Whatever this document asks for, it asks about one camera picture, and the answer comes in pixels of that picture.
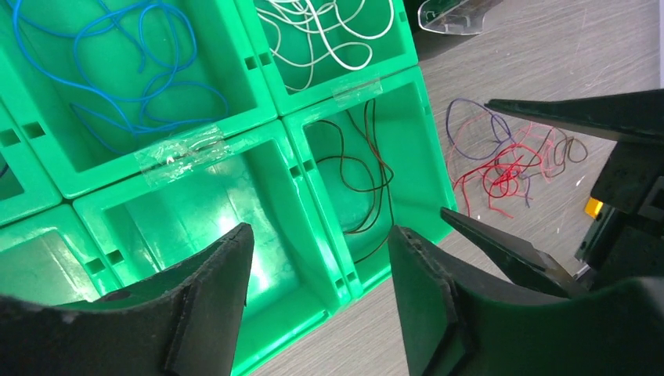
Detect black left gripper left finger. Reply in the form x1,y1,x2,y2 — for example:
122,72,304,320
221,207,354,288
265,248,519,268
1,223,254,375

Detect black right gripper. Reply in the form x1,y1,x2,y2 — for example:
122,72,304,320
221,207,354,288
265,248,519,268
440,89,663,298

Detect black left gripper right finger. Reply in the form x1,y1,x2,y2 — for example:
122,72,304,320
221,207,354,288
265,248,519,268
388,226,663,375

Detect brown cable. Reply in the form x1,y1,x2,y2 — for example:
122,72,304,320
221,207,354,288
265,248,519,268
495,127,590,180

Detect black cable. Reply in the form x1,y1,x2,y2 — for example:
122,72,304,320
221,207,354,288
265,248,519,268
313,98,396,266

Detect green bin back left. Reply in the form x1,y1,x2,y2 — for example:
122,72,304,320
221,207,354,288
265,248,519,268
1,103,63,226

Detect black metronome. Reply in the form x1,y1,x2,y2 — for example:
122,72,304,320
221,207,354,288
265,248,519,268
404,0,503,61

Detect green bin back right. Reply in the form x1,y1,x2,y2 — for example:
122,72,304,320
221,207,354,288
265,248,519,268
235,1,417,116

